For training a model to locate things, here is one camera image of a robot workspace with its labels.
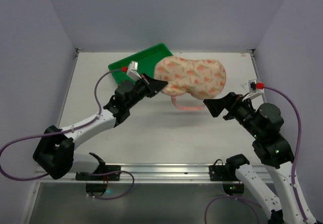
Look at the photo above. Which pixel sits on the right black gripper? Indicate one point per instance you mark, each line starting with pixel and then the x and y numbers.
pixel 229 105

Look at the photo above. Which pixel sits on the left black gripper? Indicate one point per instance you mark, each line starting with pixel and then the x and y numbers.
pixel 149 86

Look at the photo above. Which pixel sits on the peach patterned mesh laundry bag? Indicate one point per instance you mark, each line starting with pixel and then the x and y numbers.
pixel 202 79

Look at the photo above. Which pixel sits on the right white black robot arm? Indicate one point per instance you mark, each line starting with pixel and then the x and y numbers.
pixel 287 203

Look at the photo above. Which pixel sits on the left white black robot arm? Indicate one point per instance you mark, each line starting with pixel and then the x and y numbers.
pixel 55 152

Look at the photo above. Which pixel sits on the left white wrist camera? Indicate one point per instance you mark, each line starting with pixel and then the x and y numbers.
pixel 132 71

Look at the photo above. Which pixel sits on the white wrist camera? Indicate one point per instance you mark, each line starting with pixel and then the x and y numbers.
pixel 132 71
pixel 255 89

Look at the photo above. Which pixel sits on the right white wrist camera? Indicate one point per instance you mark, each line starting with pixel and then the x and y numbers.
pixel 255 89

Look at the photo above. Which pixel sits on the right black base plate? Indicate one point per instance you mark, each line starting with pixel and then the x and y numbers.
pixel 220 171

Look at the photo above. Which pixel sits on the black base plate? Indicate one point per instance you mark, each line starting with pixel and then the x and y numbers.
pixel 103 173
pixel 220 171

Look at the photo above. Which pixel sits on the aluminium mounting rail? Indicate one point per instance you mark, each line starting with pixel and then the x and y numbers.
pixel 179 173

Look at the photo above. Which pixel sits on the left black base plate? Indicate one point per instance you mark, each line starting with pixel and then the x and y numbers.
pixel 103 173

